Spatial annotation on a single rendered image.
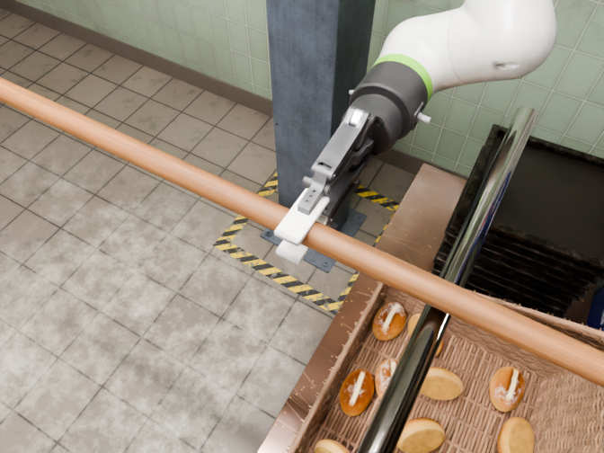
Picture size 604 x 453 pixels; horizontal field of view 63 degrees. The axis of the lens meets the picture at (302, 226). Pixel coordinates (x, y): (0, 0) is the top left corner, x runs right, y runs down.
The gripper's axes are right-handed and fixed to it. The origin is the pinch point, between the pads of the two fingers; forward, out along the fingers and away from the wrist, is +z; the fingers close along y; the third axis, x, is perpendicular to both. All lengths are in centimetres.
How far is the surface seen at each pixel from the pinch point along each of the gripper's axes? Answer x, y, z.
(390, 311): -9, 55, -23
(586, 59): -28, 47, -123
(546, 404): -45, 58, -21
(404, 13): 30, 50, -123
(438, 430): -27, 55, -4
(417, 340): -16.2, 2.2, 5.1
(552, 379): -45, 58, -27
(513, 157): -17.7, 2.3, -24.3
